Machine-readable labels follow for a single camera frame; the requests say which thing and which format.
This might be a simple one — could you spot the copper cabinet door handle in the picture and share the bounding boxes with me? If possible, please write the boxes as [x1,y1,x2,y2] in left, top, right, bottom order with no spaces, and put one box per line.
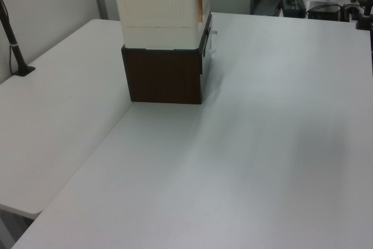
[196,0,204,24]

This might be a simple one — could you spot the cream plastic toy cabinet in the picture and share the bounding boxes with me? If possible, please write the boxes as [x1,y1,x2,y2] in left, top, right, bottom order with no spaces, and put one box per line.
[111,0,212,51]

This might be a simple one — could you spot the black and green device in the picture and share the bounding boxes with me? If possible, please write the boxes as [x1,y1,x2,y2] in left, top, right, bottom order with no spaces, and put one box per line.
[280,0,307,18]

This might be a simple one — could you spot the dark brown wooden drawer box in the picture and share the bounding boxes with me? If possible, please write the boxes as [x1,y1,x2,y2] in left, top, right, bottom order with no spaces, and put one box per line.
[120,12,214,105]

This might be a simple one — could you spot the black electronics box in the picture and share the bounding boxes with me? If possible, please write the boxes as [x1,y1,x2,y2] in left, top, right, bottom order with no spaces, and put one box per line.
[308,1,342,21]

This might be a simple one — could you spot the black clamp pole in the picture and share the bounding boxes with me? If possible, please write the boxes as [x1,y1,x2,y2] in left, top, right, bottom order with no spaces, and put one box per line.
[354,0,373,31]

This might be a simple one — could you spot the white drawer handle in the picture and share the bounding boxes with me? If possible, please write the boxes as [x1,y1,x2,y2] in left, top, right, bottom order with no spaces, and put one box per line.
[203,29,219,56]

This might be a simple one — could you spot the black camera pole with base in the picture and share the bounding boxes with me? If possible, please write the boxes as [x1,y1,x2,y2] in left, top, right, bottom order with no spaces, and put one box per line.
[0,0,36,78]

